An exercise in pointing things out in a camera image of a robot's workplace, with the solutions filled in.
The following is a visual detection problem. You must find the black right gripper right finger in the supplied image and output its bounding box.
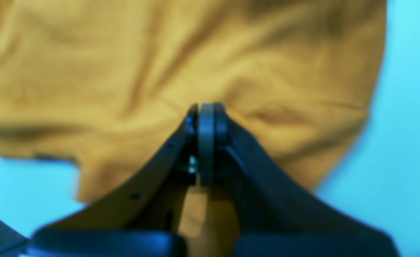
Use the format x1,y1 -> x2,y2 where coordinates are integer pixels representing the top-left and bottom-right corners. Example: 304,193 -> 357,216
214,104 -> 399,257

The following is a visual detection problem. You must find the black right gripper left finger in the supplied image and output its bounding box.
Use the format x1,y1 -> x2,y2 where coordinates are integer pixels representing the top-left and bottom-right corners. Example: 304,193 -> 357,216
28,104 -> 216,257

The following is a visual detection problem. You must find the orange t-shirt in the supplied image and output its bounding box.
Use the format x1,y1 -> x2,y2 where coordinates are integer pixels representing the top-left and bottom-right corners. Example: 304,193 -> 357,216
0,0 -> 387,257

